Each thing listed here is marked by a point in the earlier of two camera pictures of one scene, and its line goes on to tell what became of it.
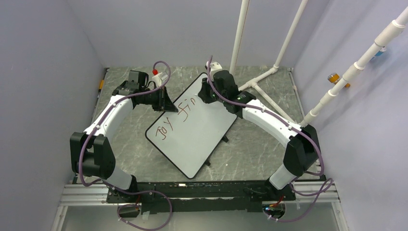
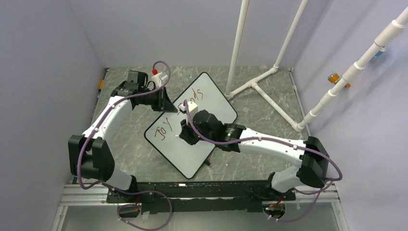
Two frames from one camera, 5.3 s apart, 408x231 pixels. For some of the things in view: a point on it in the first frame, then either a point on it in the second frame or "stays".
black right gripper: (203, 94) to (185, 134)
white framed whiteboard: (185, 138) stays
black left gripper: (164, 103) stays
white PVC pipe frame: (241, 22) stays
